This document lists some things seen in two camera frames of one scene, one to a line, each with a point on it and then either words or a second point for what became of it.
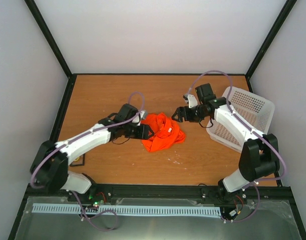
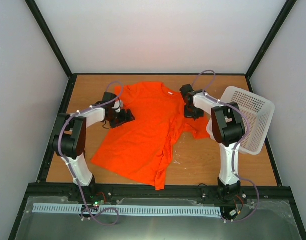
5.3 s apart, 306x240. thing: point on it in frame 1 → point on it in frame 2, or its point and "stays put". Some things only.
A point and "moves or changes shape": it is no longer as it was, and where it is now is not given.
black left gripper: (143, 132) → (123, 119)
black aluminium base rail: (99, 192) stays put
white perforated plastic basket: (259, 111) stays put
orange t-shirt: (167, 132) moves or changes shape
